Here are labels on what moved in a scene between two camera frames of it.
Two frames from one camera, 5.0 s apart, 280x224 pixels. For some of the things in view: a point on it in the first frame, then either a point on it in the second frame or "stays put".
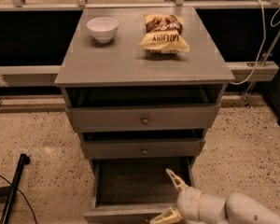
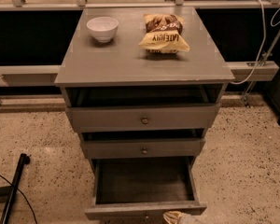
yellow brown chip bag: (163, 34) stays put
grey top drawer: (183, 117) stays put
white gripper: (189, 203) -> (177, 217)
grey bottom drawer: (135, 189) stays put
